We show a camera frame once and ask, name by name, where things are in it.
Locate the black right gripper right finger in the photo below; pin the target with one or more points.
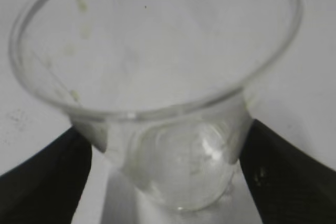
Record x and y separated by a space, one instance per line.
286 184

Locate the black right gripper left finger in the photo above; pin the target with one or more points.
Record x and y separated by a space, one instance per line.
47 187

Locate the transparent plastic cup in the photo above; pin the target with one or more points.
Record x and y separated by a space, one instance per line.
162 87

